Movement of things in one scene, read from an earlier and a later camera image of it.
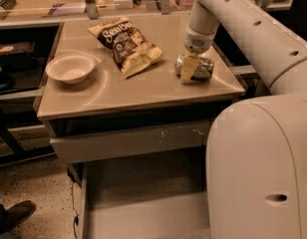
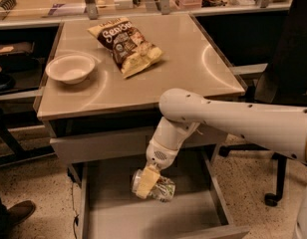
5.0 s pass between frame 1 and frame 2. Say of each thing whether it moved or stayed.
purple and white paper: stayed
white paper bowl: stayed
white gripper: moved
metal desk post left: stayed
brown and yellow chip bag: stayed
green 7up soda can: moved
